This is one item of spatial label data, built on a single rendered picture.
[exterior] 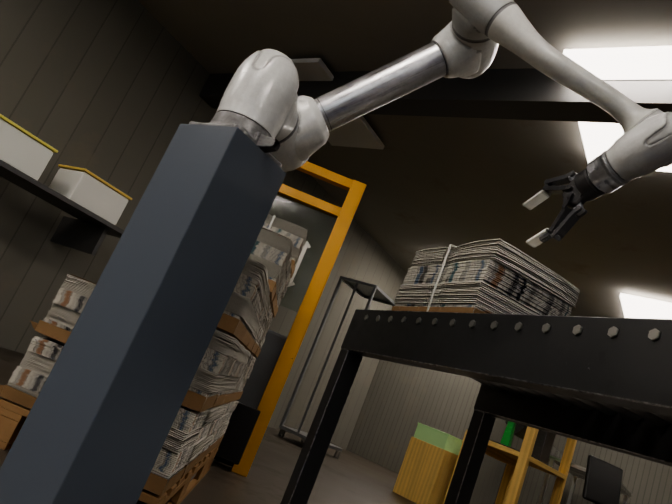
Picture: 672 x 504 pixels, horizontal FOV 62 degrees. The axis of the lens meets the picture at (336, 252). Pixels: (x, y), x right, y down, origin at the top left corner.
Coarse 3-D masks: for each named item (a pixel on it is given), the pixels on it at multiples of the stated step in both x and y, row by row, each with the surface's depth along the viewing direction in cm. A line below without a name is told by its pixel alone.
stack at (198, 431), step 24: (264, 264) 165; (240, 288) 162; (264, 288) 190; (240, 312) 161; (264, 312) 238; (216, 336) 159; (216, 360) 159; (240, 360) 209; (192, 384) 155; (216, 384) 169; (240, 384) 258; (216, 408) 195; (192, 432) 165; (216, 432) 241; (168, 456) 151; (192, 456) 183; (168, 480) 153; (192, 480) 239
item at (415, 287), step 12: (420, 252) 165; (432, 252) 159; (444, 252) 154; (420, 264) 162; (432, 264) 157; (408, 276) 165; (420, 276) 159; (432, 276) 153; (408, 288) 160; (420, 288) 155; (396, 300) 164; (408, 300) 157; (420, 300) 152
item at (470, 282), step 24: (480, 240) 141; (456, 264) 146; (480, 264) 136; (504, 264) 134; (528, 264) 137; (456, 288) 140; (480, 288) 132; (504, 288) 135; (528, 288) 137; (552, 288) 140; (576, 288) 143; (504, 312) 134; (528, 312) 137; (552, 312) 140
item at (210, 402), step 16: (224, 320) 160; (240, 320) 161; (240, 336) 179; (192, 400) 154; (208, 400) 162; (224, 400) 213; (208, 448) 228; (192, 464) 193; (160, 480) 149; (176, 480) 167
